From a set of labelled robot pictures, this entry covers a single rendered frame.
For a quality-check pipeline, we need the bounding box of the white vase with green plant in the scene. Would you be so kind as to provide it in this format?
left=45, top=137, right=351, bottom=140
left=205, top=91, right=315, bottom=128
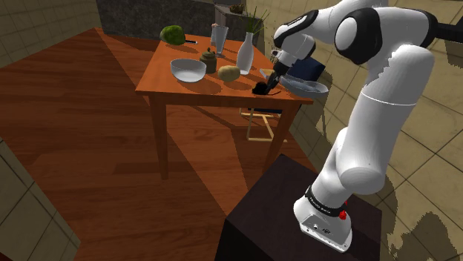
left=236, top=6, right=271, bottom=76

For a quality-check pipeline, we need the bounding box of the brown wooden table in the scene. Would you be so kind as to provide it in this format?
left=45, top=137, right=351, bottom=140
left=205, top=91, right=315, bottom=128
left=135, top=36, right=315, bottom=181

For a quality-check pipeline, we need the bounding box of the dark olive lidded pot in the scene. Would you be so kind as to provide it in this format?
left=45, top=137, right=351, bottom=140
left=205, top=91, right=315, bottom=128
left=199, top=47, right=218, bottom=75

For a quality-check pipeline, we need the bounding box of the white bowl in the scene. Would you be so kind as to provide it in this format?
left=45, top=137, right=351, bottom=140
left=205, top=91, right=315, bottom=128
left=169, top=58, right=208, bottom=84

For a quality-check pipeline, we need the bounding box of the dark stone counter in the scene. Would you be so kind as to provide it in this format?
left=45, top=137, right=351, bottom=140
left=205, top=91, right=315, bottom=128
left=95, top=0, right=266, bottom=43

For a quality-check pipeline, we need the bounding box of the green mossy round lump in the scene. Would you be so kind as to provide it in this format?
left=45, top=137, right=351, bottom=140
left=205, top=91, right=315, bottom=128
left=159, top=24, right=187, bottom=47

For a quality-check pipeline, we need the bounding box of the tall clear glass cup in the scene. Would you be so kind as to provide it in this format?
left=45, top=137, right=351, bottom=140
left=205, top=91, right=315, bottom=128
left=211, top=24, right=230, bottom=59

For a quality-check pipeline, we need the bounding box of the small black round thing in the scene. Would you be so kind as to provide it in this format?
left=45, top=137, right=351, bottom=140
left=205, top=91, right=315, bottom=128
left=252, top=82, right=271, bottom=96

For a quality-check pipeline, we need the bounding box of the grey shallow bowl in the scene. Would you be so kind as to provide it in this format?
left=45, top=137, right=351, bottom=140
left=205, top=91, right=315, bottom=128
left=280, top=75, right=330, bottom=100

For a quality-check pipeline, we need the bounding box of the blue chair with wooden legs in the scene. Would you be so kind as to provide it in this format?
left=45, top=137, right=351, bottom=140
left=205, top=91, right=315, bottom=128
left=240, top=56, right=326, bottom=143

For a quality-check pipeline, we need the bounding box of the tan potato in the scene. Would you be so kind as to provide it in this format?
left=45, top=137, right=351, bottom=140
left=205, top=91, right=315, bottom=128
left=217, top=65, right=241, bottom=83

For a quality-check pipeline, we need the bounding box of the dark robot stand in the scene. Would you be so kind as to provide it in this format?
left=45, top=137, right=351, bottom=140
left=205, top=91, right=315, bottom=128
left=214, top=153, right=384, bottom=261

